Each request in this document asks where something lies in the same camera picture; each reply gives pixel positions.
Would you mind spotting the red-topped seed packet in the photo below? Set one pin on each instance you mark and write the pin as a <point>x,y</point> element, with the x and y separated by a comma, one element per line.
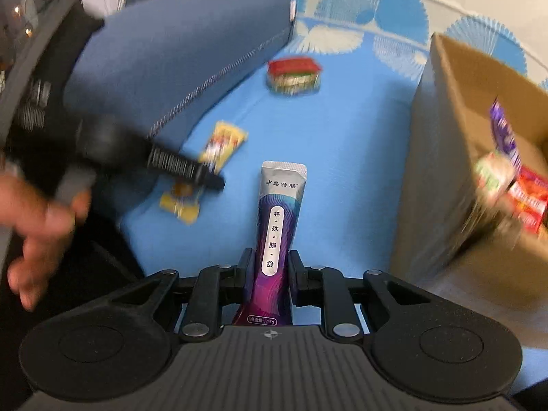
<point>294,76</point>

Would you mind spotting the cardboard box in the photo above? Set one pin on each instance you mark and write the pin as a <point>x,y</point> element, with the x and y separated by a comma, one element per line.
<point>445,158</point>

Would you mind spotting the blue fan-patterned sheet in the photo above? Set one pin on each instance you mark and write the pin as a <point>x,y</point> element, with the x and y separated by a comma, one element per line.
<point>342,145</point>

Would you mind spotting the silver purple sachet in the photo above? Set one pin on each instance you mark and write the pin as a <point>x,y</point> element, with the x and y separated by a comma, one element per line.
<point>274,231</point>

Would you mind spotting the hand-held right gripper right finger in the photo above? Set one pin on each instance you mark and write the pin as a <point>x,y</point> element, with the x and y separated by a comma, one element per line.
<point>295,269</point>

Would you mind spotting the purple cartoon candy packet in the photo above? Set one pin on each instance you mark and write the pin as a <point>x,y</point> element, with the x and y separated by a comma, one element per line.
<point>505,132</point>

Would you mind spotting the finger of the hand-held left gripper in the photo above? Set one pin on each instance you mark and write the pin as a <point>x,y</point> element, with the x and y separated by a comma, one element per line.
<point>184,165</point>

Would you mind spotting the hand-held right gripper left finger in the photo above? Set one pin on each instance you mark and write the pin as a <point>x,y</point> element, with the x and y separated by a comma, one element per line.
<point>245,267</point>

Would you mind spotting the person's left hand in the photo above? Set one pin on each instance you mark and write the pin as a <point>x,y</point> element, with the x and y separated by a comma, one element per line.
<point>38,231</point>

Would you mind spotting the clear biscuit packet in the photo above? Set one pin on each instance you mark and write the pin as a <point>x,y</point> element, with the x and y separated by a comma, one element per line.
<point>492,177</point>

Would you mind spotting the large red snack packet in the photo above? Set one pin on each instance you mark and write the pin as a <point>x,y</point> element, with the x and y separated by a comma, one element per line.
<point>531,199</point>

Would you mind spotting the blue denim sofa cushion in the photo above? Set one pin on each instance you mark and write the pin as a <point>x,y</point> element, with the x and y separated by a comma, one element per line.
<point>171,60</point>

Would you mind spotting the yellow snack packet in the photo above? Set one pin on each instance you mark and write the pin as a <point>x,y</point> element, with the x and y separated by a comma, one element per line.
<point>224,137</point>

